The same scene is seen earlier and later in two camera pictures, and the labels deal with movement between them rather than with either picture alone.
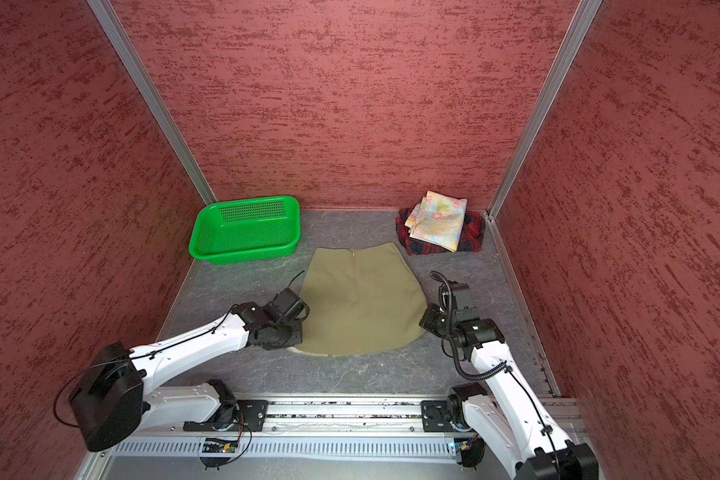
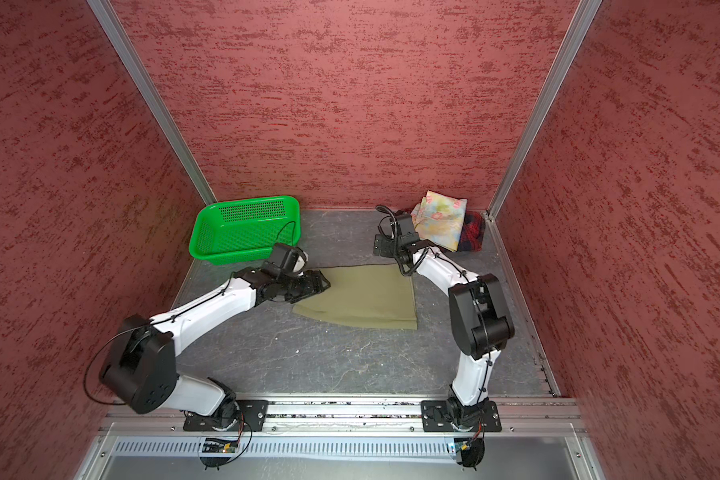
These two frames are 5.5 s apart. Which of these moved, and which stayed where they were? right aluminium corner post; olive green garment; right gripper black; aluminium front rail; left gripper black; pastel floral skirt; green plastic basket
Moved: olive green garment; right gripper black; left gripper black
Stayed: right aluminium corner post; pastel floral skirt; green plastic basket; aluminium front rail
